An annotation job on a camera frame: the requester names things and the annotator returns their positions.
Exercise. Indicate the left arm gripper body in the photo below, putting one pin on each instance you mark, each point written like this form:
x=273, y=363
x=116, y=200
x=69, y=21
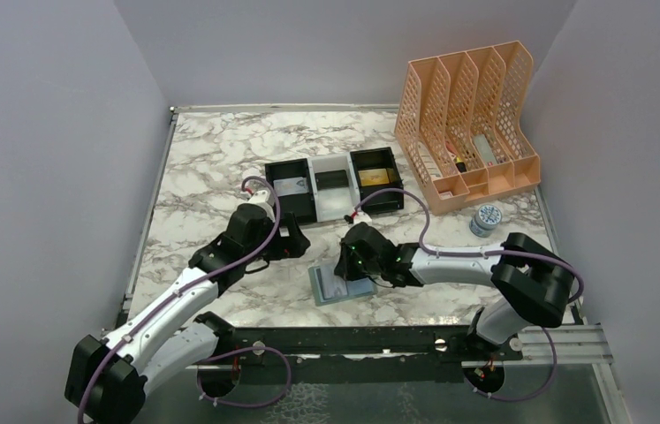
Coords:
x=268, y=229

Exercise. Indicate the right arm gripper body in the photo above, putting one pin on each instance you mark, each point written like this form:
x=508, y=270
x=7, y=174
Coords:
x=353, y=267

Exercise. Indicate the green card holder wallet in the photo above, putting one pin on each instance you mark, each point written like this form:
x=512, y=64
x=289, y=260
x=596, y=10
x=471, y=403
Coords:
x=356, y=288

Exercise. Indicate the silver white credit card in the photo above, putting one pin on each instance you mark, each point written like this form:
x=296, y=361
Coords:
x=332, y=287

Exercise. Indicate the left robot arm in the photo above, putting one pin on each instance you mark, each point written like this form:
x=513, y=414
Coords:
x=110, y=377

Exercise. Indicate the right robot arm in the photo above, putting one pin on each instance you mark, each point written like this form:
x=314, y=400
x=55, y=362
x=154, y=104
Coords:
x=534, y=283

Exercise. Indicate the gold card in tray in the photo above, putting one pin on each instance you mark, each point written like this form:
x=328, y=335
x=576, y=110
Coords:
x=376, y=177

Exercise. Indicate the white tray middle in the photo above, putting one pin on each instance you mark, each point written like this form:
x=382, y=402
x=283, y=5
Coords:
x=334, y=204

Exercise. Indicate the black tray right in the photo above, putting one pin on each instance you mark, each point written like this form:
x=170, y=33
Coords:
x=380, y=202

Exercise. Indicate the blue white tape roll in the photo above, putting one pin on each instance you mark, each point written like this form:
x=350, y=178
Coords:
x=485, y=220

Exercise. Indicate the yellow marker in organizer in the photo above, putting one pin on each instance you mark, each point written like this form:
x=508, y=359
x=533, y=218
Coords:
x=460, y=164

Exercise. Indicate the orange file organizer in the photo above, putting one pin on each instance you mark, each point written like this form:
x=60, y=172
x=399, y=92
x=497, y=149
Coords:
x=446, y=101

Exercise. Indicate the grey item in organizer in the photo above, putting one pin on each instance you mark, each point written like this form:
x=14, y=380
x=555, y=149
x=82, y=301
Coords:
x=485, y=151

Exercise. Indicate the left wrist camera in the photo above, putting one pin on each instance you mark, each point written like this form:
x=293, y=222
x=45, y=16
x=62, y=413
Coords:
x=261, y=197

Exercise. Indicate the black mounting rail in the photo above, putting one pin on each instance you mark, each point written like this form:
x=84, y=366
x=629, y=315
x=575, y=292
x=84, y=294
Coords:
x=454, y=342

